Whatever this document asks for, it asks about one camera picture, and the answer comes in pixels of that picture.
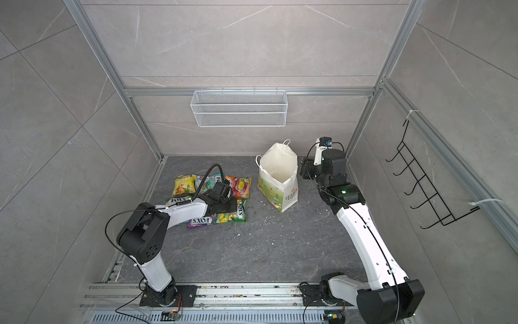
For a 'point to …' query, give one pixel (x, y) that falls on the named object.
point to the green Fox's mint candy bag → (210, 181)
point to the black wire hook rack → (434, 201)
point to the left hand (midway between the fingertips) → (239, 202)
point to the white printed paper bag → (277, 179)
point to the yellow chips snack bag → (184, 184)
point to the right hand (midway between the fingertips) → (310, 159)
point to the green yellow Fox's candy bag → (180, 196)
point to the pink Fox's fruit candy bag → (241, 186)
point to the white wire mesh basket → (239, 108)
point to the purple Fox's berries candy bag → (199, 221)
